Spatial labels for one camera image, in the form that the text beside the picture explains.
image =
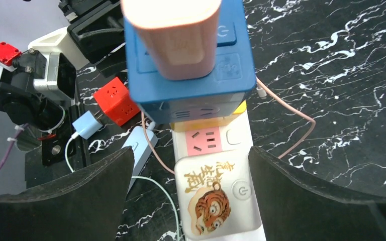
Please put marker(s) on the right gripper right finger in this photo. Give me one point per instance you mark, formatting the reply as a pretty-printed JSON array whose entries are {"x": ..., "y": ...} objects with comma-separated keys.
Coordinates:
[{"x": 296, "y": 205}]

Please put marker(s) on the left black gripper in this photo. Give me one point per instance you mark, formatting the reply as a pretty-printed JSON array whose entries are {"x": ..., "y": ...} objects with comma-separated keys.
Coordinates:
[{"x": 19, "y": 99}]

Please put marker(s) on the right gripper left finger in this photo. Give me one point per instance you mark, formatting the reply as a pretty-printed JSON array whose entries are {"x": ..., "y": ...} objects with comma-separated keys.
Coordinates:
[{"x": 84, "y": 205}]

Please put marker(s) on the white cube socket adapter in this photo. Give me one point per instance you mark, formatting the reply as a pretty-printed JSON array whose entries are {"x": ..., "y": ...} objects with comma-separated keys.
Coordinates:
[{"x": 215, "y": 194}]

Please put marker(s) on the light blue charger plug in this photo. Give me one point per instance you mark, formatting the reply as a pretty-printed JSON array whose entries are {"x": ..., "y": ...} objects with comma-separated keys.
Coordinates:
[{"x": 85, "y": 126}]

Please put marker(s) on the white power strip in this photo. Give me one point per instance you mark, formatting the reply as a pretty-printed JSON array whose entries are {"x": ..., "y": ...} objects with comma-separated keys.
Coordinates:
[{"x": 234, "y": 136}]

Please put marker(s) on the red cube socket adapter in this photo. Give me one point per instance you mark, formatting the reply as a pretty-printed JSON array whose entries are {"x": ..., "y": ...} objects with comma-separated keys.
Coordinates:
[{"x": 115, "y": 102}]

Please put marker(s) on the yellow cube socket adapter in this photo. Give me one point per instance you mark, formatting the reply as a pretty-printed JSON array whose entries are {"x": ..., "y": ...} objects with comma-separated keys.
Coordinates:
[{"x": 191, "y": 125}]

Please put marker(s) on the blue cube socket adapter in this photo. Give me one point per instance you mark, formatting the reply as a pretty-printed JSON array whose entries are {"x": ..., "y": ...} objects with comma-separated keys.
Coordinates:
[{"x": 217, "y": 94}]

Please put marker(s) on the small pink charger plug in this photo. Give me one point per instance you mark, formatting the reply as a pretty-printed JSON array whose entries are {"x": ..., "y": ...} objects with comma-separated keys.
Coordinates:
[{"x": 180, "y": 36}]

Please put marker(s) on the blue power strip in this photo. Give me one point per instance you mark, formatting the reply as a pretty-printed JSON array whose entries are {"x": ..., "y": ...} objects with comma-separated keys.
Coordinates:
[{"x": 137, "y": 141}]

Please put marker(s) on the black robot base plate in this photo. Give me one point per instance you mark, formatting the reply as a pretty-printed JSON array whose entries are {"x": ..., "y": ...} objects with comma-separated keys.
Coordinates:
[{"x": 47, "y": 162}]

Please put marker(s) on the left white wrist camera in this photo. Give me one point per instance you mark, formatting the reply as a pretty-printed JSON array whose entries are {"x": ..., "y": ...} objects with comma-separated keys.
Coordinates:
[{"x": 63, "y": 59}]

